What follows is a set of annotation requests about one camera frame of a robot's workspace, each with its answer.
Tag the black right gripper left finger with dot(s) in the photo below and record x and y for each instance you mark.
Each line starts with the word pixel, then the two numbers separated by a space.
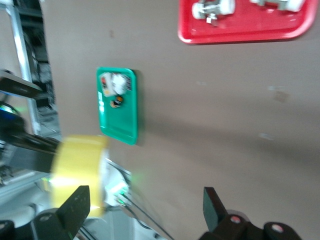
pixel 72 207

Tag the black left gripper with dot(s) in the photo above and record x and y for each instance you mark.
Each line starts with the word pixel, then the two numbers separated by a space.
pixel 10 121

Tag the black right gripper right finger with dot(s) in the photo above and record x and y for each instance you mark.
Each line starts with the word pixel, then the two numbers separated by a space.
pixel 215 212

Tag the yellow tape roll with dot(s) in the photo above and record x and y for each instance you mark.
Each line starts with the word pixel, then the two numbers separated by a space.
pixel 77 165

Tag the green plastic tray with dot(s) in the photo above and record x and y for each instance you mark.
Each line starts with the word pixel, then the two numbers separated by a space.
pixel 120 125

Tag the red plastic tray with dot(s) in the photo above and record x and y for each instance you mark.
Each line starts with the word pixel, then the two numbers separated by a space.
pixel 240 27

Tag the black orange push button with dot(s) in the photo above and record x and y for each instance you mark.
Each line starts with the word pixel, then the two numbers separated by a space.
pixel 114 104

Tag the black terminal block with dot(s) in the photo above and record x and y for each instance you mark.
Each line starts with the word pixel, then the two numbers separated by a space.
pixel 129 83

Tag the white capped metal pipe fitting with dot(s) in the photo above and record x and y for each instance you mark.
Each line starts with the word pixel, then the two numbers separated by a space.
pixel 215 8
pixel 277 3

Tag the aluminium frame profile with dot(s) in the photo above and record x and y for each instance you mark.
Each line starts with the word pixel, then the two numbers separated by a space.
pixel 23 62

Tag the grey switch box red button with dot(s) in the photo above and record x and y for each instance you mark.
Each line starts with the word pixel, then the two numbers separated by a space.
pixel 105 84

